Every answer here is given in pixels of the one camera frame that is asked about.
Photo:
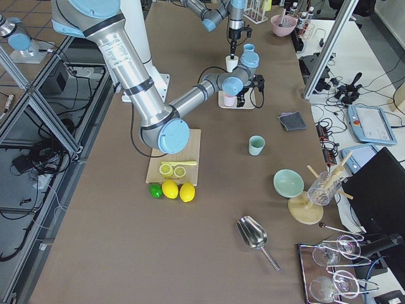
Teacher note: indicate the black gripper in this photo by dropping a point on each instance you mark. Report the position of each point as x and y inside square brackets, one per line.
[233, 35]
[241, 100]

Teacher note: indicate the pink cup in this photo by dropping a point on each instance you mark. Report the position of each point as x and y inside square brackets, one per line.
[228, 100]

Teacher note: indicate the cream white cup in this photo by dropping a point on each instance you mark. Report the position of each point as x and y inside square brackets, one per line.
[231, 62]

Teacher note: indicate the mint green cup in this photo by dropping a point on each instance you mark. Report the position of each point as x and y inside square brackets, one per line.
[256, 145]

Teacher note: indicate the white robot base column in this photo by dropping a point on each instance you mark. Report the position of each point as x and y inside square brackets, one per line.
[136, 31]

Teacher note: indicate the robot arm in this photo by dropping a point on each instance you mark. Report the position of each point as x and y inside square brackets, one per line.
[211, 18]
[118, 29]

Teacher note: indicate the cream rabbit tray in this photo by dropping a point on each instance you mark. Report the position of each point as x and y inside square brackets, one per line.
[236, 102]

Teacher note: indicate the light blue cup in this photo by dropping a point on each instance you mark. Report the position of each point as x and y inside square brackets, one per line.
[248, 49]

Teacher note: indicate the yellow cup on rack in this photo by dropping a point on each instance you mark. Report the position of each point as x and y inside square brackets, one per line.
[266, 5]

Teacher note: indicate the metal muddler rod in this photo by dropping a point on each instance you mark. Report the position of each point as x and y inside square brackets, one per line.
[282, 16]

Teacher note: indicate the pink bowl with ice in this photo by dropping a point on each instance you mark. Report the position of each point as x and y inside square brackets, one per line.
[285, 28]

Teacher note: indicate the grey folded cloth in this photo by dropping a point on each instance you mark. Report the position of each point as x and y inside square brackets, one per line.
[291, 121]

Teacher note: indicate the yellow plastic knife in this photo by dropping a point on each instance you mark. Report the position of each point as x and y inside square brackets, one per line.
[177, 163]

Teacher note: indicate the wooden cutting board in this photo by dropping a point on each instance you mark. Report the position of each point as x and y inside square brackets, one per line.
[188, 158]

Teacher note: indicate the lemon slice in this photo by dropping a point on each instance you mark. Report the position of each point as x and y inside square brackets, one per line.
[166, 170]
[179, 172]

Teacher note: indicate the mint green bowl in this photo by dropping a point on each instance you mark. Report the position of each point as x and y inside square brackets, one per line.
[288, 183]

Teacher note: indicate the whole yellow lemon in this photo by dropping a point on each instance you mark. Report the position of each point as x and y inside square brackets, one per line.
[170, 189]
[187, 192]

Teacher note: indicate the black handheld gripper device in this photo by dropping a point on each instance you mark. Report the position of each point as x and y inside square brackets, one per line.
[350, 92]

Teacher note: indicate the clear glass cup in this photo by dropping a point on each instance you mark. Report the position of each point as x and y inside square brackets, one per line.
[321, 191]

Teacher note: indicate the wooden cup tree pole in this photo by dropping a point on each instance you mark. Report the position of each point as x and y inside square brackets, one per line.
[337, 172]

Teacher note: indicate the green lime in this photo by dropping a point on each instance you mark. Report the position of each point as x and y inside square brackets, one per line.
[155, 190]

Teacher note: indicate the round wooden stand base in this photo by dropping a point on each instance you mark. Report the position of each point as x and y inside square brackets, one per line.
[303, 210]

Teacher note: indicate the blue teach pendant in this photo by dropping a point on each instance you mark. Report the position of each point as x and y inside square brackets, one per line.
[370, 125]
[361, 154]

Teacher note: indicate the metal ice scoop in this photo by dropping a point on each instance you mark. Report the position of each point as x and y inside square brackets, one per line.
[255, 237]

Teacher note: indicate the black monitor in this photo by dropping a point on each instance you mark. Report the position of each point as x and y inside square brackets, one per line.
[378, 194]

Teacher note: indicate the wine glass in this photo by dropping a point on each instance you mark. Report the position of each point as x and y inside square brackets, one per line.
[336, 289]
[330, 252]

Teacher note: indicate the white wire cup rack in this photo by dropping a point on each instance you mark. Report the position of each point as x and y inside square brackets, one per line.
[253, 11]

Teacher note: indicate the aluminium frame post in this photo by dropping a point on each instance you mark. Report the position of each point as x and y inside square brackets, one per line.
[342, 18]

